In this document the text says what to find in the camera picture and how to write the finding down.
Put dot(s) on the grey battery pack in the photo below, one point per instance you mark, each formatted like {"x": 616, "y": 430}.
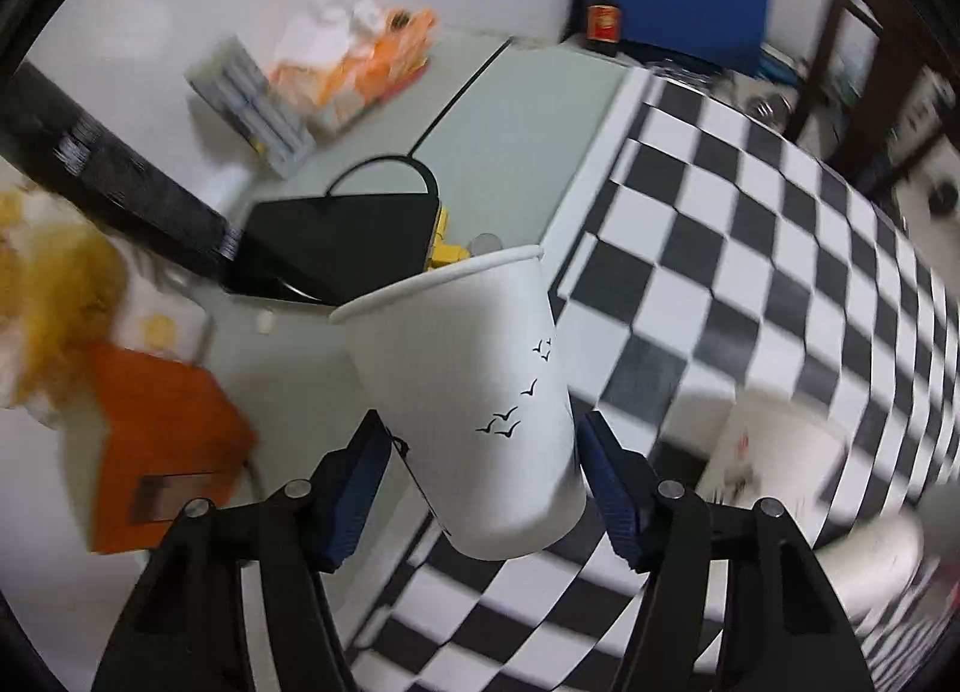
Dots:
{"x": 230, "y": 82}

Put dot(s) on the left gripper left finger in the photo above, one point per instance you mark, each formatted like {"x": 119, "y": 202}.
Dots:
{"x": 183, "y": 626}

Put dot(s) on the dark wooden chair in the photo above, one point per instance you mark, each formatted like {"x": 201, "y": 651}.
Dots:
{"x": 906, "y": 46}

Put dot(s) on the white bird-print paper cup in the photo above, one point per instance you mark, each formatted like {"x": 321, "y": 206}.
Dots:
{"x": 461, "y": 365}

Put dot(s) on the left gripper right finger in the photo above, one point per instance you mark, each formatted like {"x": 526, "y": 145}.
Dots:
{"x": 784, "y": 627}

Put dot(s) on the orange box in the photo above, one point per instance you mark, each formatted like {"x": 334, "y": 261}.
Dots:
{"x": 172, "y": 435}

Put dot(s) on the yellow plastic bag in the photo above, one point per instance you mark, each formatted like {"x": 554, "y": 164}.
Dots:
{"x": 62, "y": 283}

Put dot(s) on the long black box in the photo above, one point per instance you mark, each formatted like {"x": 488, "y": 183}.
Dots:
{"x": 58, "y": 144}

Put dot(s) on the checkered tablecloth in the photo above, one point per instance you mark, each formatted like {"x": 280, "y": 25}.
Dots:
{"x": 702, "y": 254}

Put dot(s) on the orange snack bag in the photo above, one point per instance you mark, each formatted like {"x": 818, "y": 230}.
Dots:
{"x": 338, "y": 58}

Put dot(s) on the black pouch with strap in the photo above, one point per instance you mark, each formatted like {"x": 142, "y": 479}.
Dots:
{"x": 332, "y": 249}

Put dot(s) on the dark sauce bottle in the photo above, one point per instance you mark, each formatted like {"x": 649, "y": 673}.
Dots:
{"x": 603, "y": 27}

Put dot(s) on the upright white paper cup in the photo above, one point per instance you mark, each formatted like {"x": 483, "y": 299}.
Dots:
{"x": 786, "y": 450}

